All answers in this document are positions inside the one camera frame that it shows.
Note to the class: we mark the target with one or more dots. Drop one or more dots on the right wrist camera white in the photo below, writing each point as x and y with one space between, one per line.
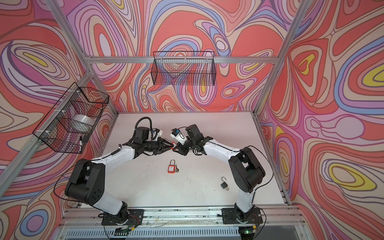
177 135

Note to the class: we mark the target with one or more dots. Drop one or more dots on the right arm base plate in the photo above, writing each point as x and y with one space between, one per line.
231 216

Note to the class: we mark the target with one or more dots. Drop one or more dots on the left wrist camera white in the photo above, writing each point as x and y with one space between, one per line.
156 133

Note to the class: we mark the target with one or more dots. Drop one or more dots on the small black padlock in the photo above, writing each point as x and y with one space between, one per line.
224 184

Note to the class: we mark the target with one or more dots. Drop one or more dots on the black wire basket left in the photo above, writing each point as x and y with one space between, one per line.
55 132

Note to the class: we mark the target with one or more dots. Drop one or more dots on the black wire basket back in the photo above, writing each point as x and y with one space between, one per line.
184 68

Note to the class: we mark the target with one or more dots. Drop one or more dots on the black wire basket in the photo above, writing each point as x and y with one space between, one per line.
55 132
184 68

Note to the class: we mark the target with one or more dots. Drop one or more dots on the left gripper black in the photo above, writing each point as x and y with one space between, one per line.
160 145

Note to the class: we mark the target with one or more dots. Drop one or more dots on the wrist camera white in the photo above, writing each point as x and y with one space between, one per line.
156 133
177 135

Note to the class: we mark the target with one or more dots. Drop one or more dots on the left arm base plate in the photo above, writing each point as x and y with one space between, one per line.
133 218

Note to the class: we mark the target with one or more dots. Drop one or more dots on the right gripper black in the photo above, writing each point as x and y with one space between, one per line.
181 149

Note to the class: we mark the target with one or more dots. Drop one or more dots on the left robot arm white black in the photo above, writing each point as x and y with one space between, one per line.
87 181

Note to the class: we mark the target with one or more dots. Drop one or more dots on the white tape roll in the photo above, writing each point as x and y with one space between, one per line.
82 124

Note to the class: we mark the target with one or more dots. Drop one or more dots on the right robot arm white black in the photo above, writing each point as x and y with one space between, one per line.
246 169

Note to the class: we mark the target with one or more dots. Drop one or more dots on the aluminium front rail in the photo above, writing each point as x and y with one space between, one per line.
205 216

